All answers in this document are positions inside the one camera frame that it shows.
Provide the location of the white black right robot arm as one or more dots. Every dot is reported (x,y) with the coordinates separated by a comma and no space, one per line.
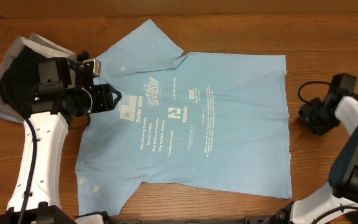
(340,195)

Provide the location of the grey folded garment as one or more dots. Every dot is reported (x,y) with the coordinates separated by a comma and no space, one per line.
(52,93)

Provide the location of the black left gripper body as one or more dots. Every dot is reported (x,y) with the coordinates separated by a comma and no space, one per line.
(90,101)

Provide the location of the dark folded garment in pile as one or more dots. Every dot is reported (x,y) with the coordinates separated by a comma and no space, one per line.
(19,79)

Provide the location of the light blue printed t-shirt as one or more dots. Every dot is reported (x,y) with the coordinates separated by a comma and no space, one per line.
(208,120)

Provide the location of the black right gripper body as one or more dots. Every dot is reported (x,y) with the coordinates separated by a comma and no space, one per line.
(320,118)

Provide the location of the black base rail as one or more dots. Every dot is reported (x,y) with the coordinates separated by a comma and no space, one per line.
(245,220)

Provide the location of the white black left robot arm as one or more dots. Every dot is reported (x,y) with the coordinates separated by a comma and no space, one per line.
(36,195)

